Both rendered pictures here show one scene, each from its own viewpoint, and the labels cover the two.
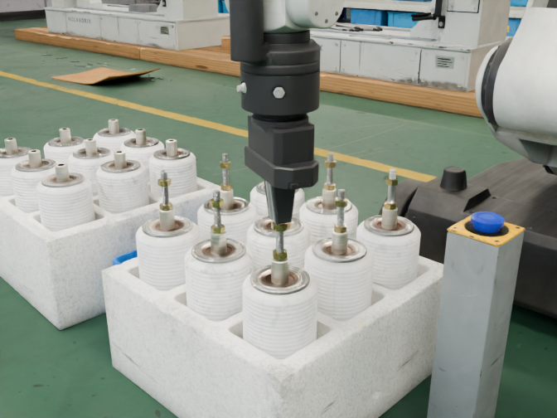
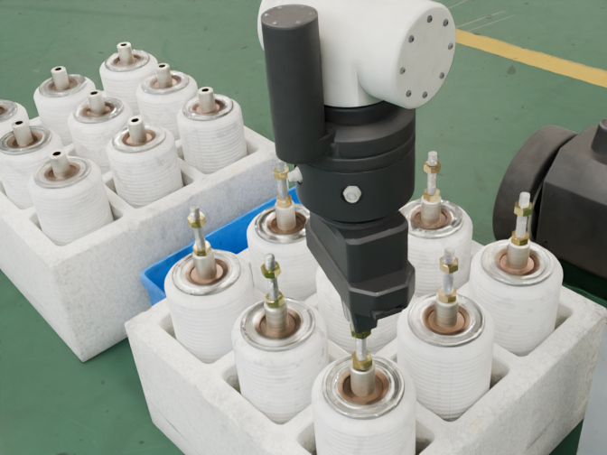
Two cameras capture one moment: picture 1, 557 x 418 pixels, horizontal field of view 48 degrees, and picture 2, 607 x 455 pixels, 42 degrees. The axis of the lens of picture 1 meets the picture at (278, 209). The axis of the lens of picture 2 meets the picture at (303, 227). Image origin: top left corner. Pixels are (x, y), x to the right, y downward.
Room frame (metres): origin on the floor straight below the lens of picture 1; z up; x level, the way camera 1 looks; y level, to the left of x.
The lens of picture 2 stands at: (0.21, -0.01, 0.81)
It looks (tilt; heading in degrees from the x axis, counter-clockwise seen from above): 37 degrees down; 6
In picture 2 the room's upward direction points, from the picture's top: 5 degrees counter-clockwise
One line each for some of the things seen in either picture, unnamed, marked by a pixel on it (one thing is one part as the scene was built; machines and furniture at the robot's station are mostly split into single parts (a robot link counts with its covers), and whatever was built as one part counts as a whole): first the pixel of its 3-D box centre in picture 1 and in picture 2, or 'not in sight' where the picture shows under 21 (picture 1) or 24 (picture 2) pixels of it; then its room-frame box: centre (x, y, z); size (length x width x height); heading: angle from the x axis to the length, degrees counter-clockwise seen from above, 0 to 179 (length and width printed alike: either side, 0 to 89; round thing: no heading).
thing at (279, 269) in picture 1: (279, 270); (362, 376); (0.70, 0.00, 0.26); 0.02 x 0.02 x 0.03
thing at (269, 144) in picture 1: (278, 123); (352, 208); (0.70, 0.00, 0.45); 0.13 x 0.10 x 0.12; 24
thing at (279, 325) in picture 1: (279, 341); (365, 449); (0.70, 0.00, 0.16); 0.10 x 0.10 x 0.18
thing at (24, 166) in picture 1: (36, 165); (24, 141); (1.16, 0.47, 0.25); 0.08 x 0.08 x 0.01
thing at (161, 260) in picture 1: (171, 280); (218, 331); (0.86, 0.17, 0.16); 0.10 x 0.10 x 0.18
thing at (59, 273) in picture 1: (99, 225); (121, 199); (1.24, 0.39, 0.09); 0.39 x 0.39 x 0.18; 43
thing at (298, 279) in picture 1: (279, 279); (363, 386); (0.70, 0.00, 0.25); 0.08 x 0.08 x 0.01
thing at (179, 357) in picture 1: (278, 318); (363, 370); (0.87, 0.00, 0.09); 0.39 x 0.39 x 0.18; 46
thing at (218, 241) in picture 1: (218, 242); (276, 314); (0.78, 0.08, 0.26); 0.02 x 0.02 x 0.03
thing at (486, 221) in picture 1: (486, 224); not in sight; (0.72, -0.26, 0.32); 0.04 x 0.04 x 0.02
